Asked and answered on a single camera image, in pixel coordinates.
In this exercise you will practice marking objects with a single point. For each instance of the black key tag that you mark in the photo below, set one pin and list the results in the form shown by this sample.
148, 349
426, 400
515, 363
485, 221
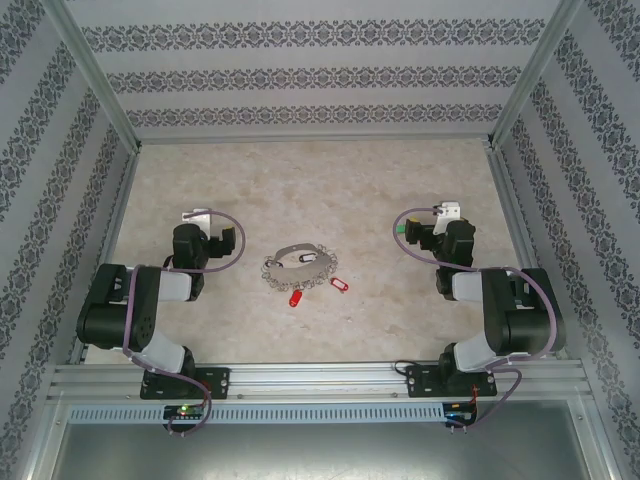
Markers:
305, 257
274, 263

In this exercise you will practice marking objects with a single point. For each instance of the metal keyring holder with rings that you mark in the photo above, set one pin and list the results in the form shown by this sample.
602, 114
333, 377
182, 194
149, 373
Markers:
300, 267

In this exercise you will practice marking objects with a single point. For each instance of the plain red key tag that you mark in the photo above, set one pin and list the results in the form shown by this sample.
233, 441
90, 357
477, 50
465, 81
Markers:
296, 298

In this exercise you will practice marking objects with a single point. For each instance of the red key tag white label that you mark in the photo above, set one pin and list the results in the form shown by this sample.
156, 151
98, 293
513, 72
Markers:
341, 285

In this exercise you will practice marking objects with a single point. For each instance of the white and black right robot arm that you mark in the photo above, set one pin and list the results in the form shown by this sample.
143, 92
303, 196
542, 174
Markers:
520, 320

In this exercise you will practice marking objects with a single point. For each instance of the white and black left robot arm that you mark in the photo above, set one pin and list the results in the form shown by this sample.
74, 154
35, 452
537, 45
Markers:
150, 330

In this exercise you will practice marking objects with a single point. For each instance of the left circuit board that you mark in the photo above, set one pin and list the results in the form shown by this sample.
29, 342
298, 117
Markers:
184, 411

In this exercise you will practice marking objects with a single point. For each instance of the circuit board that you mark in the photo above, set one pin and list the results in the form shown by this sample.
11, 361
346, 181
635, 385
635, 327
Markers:
184, 411
460, 412

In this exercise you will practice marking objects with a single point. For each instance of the right circuit board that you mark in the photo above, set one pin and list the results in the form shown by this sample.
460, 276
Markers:
460, 412

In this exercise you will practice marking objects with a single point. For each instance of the steel sheet panel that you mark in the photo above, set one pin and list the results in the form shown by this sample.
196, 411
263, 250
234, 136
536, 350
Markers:
320, 455

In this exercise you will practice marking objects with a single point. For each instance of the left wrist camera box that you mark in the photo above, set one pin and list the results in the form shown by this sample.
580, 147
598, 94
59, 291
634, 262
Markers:
200, 217

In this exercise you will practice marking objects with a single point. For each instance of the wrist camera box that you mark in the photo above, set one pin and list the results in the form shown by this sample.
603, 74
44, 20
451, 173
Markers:
447, 212
200, 217

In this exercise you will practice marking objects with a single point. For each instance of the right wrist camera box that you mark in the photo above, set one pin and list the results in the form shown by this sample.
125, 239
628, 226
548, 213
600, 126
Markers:
447, 212

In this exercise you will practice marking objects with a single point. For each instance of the aluminium right side rail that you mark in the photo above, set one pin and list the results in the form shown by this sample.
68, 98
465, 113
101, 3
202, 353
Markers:
510, 200

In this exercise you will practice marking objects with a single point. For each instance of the aluminium left side rail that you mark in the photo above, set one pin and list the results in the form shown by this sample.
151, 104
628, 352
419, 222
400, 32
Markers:
117, 210

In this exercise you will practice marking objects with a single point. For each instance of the aluminium back frame rail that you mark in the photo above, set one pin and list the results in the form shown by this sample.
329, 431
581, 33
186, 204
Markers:
310, 138

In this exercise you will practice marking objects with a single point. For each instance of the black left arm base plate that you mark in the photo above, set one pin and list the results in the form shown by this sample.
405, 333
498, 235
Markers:
217, 382

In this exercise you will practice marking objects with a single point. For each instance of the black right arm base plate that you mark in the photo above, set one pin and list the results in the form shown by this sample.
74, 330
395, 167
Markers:
422, 381

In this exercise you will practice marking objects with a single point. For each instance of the aluminium mounting rail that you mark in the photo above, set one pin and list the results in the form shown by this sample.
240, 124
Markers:
310, 380

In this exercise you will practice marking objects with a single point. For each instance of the aluminium right corner post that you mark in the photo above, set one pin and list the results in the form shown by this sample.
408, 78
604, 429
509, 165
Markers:
537, 70

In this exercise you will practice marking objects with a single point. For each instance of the aluminium corner post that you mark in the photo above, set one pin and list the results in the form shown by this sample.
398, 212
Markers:
537, 70
95, 75

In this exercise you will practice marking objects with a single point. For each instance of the aluminium left corner post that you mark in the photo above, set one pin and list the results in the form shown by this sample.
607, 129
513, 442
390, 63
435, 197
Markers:
95, 75

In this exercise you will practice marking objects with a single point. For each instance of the aluminium right front post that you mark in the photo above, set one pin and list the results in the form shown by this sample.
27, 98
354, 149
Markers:
595, 440

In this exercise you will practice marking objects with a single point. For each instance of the aluminium left front post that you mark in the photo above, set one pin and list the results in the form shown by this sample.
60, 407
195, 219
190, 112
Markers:
45, 440

